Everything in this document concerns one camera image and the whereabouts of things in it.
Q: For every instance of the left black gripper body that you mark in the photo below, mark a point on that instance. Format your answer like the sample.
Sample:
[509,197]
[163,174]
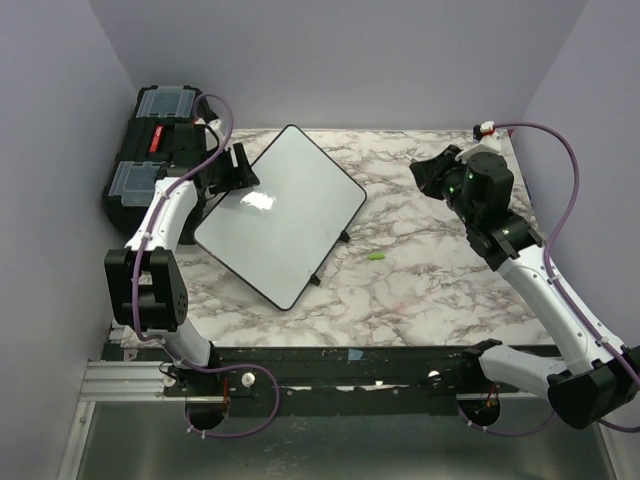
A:
[224,176]

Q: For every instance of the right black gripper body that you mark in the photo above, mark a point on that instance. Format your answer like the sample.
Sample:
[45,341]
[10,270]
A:
[446,178]

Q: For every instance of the white whiteboard black frame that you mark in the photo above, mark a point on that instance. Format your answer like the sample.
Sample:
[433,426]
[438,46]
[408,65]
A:
[276,235]

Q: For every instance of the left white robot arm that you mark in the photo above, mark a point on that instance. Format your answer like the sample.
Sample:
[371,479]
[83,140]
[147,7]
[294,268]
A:
[147,291]

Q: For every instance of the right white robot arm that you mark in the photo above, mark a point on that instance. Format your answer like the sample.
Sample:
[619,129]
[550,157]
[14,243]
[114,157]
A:
[595,373]

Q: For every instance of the black plastic toolbox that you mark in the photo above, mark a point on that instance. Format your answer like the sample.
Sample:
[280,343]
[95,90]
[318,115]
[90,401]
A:
[161,139]

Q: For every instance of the blue tape piece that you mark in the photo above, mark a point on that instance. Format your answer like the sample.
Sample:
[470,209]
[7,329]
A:
[354,354]

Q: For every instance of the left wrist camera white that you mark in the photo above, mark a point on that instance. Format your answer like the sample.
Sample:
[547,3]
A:
[213,130]

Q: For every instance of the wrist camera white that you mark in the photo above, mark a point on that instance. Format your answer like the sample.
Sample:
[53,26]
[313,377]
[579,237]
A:
[213,130]
[486,139]

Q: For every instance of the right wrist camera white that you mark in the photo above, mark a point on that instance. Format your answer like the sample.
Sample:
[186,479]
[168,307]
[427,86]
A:
[486,139]

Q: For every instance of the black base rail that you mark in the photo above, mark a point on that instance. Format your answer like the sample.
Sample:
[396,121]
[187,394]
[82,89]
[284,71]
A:
[320,381]

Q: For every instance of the aluminium extrusion frame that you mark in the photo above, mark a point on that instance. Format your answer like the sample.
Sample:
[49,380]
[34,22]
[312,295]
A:
[114,381]

